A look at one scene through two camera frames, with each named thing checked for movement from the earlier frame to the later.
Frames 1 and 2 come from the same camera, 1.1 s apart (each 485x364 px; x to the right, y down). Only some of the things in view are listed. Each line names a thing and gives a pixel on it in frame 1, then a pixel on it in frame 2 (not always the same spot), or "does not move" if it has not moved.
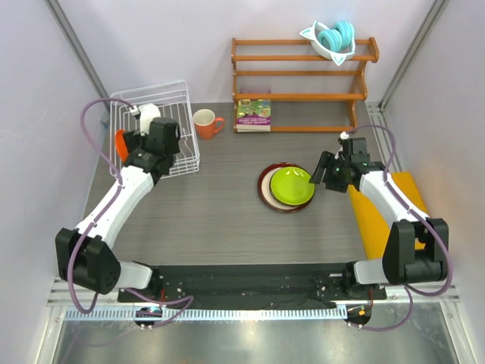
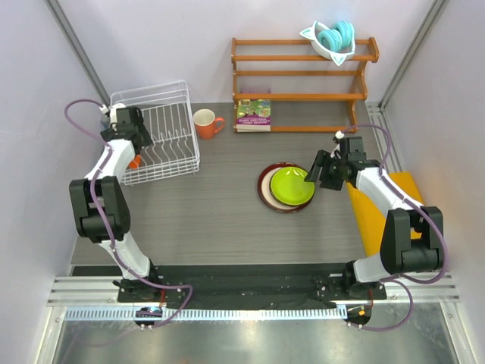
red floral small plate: (273, 198) does not move
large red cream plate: (265, 193) does not move
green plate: (291, 186) does not move
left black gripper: (134, 141) -> (145, 140)
